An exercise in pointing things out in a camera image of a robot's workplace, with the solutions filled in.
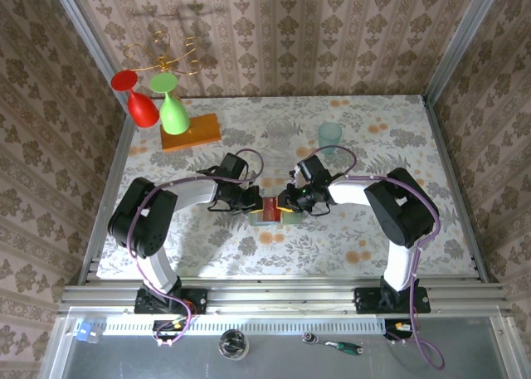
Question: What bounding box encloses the mint green card holder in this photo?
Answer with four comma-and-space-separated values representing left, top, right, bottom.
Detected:
248, 196, 304, 227

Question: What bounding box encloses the red credit card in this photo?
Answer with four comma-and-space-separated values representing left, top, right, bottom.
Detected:
261, 197, 284, 224

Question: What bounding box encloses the floral table cover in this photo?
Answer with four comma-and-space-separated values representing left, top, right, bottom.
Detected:
95, 95, 477, 279

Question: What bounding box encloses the clear glass tumbler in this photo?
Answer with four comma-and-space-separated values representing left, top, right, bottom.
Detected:
265, 118, 294, 150

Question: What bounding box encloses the teal plastic cup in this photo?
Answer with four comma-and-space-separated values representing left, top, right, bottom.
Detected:
318, 121, 343, 155

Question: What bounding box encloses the orange wooden rack base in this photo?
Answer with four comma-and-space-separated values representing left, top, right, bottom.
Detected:
160, 112, 222, 154

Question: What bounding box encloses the green wine glass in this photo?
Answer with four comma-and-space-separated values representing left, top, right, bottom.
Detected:
149, 72, 191, 136

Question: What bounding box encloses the red wine glass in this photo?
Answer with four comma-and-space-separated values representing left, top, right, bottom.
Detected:
110, 70, 161, 129

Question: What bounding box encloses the round steel cup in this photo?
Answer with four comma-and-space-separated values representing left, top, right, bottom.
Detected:
218, 328, 250, 360

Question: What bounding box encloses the ratchet wrench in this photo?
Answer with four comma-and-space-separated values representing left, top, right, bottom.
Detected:
301, 331, 364, 355

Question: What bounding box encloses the grey metal bench top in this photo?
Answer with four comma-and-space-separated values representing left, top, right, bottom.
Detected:
39, 306, 518, 379

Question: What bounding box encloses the blue white plastic connector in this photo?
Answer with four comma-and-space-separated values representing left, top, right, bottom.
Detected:
74, 321, 103, 345

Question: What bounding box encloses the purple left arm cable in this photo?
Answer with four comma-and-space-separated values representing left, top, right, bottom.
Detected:
126, 148, 266, 347

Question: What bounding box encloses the long aluminium frame rail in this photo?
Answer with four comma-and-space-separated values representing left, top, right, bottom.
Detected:
57, 275, 514, 317

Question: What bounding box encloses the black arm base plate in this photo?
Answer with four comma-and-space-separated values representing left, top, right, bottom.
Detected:
354, 286, 431, 314
134, 287, 208, 316

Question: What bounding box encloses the aluminium table side rail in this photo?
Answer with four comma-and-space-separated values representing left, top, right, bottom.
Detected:
78, 104, 140, 284
421, 95, 490, 283

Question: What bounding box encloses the white slotted cable duct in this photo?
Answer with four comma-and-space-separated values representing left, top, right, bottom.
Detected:
101, 321, 387, 337

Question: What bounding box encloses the black connector with wires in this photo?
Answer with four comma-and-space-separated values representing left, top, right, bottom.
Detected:
152, 318, 196, 347
383, 318, 416, 345

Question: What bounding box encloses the gold wire glass rack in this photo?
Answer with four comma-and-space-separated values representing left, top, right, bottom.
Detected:
123, 30, 204, 76

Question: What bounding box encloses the aluminium frame post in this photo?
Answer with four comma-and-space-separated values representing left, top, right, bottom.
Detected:
422, 0, 505, 102
47, 0, 129, 110

